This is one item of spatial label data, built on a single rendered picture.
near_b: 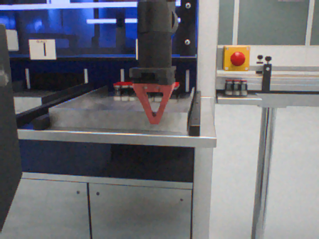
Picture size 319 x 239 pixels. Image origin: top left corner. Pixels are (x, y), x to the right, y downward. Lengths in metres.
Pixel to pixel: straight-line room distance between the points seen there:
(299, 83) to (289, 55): 4.65
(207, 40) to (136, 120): 0.42
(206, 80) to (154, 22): 0.44
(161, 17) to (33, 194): 0.86
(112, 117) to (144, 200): 0.53
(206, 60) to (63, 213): 0.72
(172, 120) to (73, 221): 0.72
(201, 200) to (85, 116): 0.57
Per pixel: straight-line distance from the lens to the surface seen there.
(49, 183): 1.12
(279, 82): 1.03
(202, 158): 0.95
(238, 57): 0.85
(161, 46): 0.48
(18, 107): 0.76
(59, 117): 0.59
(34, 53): 1.02
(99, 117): 0.56
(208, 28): 0.89
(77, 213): 1.13
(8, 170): 0.26
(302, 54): 5.75
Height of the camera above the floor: 1.03
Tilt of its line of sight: 13 degrees down
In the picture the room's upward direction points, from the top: straight up
